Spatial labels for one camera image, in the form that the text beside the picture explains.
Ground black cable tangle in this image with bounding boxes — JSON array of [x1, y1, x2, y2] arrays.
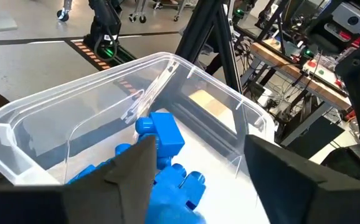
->
[[251, 77, 298, 125]]

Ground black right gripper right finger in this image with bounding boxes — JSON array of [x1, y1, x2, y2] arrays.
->
[[244, 134, 360, 224]]

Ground grey equipment box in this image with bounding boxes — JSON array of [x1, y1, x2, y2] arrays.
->
[[331, 1, 360, 38]]

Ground black caster wheel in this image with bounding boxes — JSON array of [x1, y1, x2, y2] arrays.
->
[[56, 0, 73, 22]]

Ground white button control box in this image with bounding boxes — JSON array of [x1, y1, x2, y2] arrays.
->
[[303, 58, 343, 88]]

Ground black orange-marked floor strip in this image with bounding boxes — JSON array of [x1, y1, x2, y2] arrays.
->
[[64, 37, 137, 94]]

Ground wooden workbench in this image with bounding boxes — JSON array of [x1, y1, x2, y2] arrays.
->
[[250, 42, 352, 111]]

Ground black aluminium frame post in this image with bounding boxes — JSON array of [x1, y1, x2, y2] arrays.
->
[[216, 0, 244, 94], [175, 0, 224, 65]]

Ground grey rolling cart legs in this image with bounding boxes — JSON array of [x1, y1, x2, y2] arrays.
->
[[128, 0, 148, 24]]

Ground clear plastic bin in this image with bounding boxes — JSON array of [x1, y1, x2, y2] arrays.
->
[[0, 52, 276, 187]]

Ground black flat panel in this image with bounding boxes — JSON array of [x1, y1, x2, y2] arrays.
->
[[287, 116, 346, 159]]

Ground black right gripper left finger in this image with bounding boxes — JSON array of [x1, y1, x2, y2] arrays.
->
[[0, 135, 158, 224]]

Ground blue toy block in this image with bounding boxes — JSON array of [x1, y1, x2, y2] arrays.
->
[[67, 158, 115, 185], [135, 111, 186, 170], [144, 163, 206, 224], [114, 142, 133, 156]]

